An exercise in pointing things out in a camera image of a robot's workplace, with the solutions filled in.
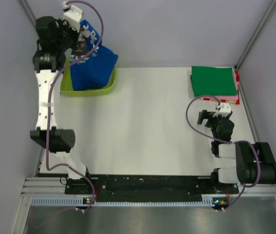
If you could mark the right aluminium corner post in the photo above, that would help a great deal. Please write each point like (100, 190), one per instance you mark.
(269, 12)

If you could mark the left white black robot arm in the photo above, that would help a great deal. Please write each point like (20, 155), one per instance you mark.
(56, 36)

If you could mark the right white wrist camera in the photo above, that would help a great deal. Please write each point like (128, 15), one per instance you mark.
(223, 110)

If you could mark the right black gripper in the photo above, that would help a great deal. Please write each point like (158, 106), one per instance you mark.
(206, 115)

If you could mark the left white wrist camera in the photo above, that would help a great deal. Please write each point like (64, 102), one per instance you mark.
(73, 15)

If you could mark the folded green t shirt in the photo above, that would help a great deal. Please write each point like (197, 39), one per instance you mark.
(213, 80)

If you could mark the folded red patterned t shirt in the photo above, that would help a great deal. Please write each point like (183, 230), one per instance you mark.
(236, 80)

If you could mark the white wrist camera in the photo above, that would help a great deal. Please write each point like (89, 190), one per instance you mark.
(223, 110)
(73, 15)

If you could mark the aluminium corner post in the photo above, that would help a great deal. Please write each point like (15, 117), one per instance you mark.
(28, 11)
(269, 12)

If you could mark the lime green plastic tub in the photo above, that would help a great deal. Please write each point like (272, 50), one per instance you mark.
(91, 77)

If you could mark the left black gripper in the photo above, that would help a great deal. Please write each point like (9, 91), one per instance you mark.
(64, 25)

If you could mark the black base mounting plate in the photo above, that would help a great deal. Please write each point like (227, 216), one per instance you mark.
(149, 188)

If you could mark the blue printed t shirt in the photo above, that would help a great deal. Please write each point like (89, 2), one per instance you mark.
(89, 39)

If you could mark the aluminium frame rail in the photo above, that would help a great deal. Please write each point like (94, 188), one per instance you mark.
(51, 186)

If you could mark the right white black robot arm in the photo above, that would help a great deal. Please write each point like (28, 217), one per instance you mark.
(244, 155)

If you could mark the grey slotted cable duct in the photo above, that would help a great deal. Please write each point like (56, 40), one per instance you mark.
(48, 201)

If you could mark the left aluminium corner post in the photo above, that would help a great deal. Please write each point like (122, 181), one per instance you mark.
(28, 11)

